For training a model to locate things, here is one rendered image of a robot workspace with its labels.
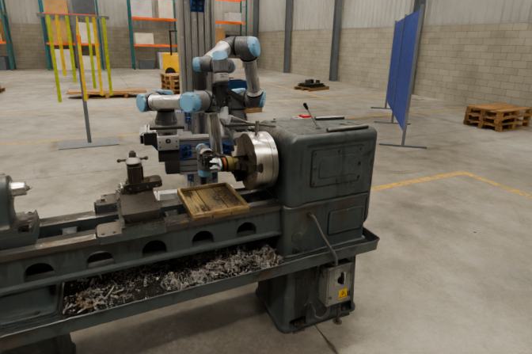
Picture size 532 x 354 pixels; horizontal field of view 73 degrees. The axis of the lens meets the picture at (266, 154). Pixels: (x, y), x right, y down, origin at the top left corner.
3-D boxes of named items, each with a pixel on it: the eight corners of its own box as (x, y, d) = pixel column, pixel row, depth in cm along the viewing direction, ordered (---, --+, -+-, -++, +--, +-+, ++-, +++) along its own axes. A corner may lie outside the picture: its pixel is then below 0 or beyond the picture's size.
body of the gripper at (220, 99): (211, 108, 183) (210, 83, 182) (228, 106, 187) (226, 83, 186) (216, 106, 176) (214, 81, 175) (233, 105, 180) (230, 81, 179)
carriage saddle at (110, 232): (152, 194, 205) (151, 184, 204) (167, 232, 165) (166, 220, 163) (94, 203, 193) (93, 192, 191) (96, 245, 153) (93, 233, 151)
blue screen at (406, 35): (370, 108, 1031) (380, 20, 962) (400, 109, 1014) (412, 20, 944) (378, 145, 648) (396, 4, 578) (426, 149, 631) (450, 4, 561)
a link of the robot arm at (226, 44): (220, 33, 228) (189, 55, 187) (237, 34, 225) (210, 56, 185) (222, 52, 234) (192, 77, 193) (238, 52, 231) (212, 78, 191)
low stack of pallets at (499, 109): (493, 119, 899) (496, 102, 886) (530, 127, 827) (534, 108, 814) (461, 123, 843) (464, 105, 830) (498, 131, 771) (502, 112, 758)
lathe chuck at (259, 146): (248, 169, 222) (252, 123, 207) (269, 198, 197) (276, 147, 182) (233, 171, 218) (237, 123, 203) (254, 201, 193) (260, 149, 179)
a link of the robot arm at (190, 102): (153, 109, 243) (213, 110, 212) (134, 112, 231) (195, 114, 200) (150, 91, 240) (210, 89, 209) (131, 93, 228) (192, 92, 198)
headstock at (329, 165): (329, 167, 257) (334, 113, 246) (375, 192, 216) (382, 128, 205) (252, 178, 233) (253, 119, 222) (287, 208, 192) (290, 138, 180)
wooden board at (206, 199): (226, 187, 218) (226, 180, 217) (249, 211, 187) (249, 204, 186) (176, 195, 206) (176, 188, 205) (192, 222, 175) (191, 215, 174)
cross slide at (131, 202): (148, 185, 203) (147, 177, 201) (161, 218, 166) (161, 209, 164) (116, 189, 196) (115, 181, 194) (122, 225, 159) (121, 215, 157)
